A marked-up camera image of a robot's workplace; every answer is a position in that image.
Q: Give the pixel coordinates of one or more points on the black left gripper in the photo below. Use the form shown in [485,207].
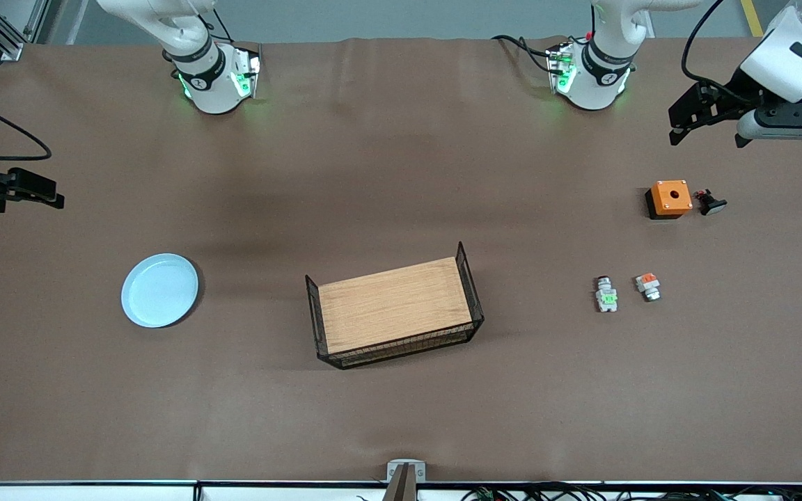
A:
[741,92]

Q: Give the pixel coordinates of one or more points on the light blue round plate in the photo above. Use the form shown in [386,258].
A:
[161,291]

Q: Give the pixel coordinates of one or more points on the green grey contact block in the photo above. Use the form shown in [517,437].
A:
[607,296]

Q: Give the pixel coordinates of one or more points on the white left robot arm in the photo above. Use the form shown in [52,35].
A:
[596,83]

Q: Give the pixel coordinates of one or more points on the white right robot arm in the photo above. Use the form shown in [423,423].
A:
[213,90]

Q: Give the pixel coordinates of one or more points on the orange button box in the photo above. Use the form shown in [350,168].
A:
[669,198]

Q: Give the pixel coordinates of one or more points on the black push button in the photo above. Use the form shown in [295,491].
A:
[711,203]

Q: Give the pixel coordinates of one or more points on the orange grey contact block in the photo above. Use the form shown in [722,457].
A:
[648,285]

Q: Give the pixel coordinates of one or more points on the brown table cover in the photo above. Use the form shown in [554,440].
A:
[164,390]

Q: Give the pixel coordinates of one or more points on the aluminium frame profile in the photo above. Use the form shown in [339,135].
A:
[4,35]

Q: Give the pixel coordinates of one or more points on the white table edge rail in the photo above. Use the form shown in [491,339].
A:
[60,492]

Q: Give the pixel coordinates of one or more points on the grey metal camera bracket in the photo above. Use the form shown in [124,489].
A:
[406,473]

